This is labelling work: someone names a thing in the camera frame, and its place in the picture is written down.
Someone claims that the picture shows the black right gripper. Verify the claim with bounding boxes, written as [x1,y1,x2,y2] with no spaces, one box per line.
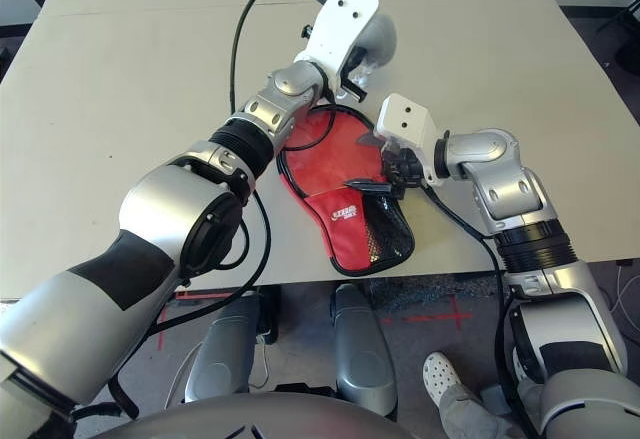
[344,131,427,194]

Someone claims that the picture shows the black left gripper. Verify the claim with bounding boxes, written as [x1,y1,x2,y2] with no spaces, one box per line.
[344,47,369,102]

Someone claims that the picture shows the red black paddle case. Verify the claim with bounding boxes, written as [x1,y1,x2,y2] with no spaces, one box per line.
[274,103,417,278]

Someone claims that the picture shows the dark speckled foam mat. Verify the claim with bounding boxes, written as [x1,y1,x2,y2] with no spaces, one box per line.
[368,272,501,310]

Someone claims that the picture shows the grey robot right leg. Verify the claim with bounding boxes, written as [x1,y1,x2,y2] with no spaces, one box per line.
[331,283,397,418]

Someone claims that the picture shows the grey robot leg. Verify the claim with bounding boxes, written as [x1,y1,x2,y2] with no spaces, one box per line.
[331,283,397,418]
[183,290,274,406]

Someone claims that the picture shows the white perforated clog shoe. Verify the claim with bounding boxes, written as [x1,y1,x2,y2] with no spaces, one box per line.
[421,350,464,408]

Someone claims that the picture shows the grey robot left leg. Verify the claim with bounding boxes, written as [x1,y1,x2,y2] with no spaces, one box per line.
[183,290,274,406]

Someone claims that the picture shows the black stand legs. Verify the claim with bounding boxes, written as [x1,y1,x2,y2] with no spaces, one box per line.
[593,0,640,71]

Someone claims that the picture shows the grey trousered person leg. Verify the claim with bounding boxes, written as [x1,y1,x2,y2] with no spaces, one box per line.
[438,382,517,439]

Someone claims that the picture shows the grey robot torso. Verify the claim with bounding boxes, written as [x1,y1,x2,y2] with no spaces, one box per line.
[74,390,442,439]

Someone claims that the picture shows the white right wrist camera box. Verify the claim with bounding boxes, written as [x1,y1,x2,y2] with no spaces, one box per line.
[375,92,447,189]

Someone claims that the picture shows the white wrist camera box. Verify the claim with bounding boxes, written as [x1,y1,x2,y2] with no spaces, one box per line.
[293,0,379,101]
[375,92,447,189]

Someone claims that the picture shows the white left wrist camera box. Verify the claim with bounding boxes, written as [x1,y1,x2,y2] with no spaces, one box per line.
[293,0,379,101]

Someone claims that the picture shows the black left camera cable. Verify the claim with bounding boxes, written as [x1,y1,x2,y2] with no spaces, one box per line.
[149,0,342,333]

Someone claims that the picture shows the black camera cable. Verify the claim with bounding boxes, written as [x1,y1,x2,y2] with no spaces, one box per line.
[149,0,342,333]
[423,182,532,439]

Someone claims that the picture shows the black right camera cable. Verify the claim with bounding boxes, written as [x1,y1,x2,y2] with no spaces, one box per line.
[423,182,532,439]

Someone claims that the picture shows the white floor cable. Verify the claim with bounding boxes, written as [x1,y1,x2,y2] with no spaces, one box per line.
[616,260,640,321]

